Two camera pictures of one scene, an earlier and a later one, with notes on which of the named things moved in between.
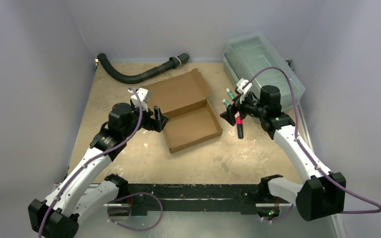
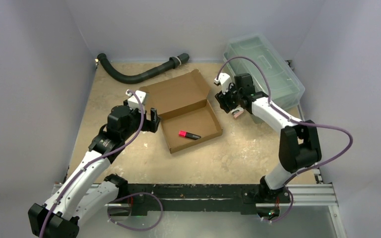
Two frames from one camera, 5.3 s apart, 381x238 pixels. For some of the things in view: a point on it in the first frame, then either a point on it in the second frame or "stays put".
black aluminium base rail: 139,198 stays put
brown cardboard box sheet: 182,99 stays put
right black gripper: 237,109 → 227,102
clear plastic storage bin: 254,58 stays put
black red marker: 239,124 → 189,135
